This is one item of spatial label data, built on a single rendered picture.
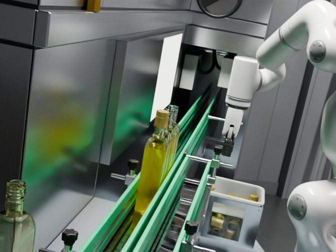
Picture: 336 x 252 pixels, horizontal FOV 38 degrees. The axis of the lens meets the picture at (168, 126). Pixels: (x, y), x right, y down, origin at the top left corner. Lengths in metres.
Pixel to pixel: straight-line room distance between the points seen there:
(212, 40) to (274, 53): 0.95
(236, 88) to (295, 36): 0.30
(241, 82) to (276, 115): 2.93
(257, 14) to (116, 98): 1.22
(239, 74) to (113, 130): 0.49
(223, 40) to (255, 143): 2.26
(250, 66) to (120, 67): 0.49
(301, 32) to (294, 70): 3.10
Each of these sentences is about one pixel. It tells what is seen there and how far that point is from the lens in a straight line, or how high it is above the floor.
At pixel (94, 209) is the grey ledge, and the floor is 1.05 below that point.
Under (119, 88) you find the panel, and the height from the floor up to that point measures 1.37.
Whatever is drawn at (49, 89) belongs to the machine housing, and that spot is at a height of 1.42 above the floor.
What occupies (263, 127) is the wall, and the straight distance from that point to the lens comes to 4.52.
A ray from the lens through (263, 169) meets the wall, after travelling 4.67.
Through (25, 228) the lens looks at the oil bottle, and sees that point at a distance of 0.80.
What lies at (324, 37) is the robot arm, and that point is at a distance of 1.24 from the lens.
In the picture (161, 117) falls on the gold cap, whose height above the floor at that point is 1.32.
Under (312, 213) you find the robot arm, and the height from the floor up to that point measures 1.17.
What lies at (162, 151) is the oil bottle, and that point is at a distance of 1.29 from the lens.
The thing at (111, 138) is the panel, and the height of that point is 1.23.
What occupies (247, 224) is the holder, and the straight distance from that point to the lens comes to 1.73.
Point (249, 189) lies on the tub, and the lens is 1.85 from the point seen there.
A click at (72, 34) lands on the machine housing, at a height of 1.52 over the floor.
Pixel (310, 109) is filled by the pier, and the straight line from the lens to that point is 4.55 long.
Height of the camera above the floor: 1.62
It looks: 15 degrees down
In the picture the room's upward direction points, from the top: 10 degrees clockwise
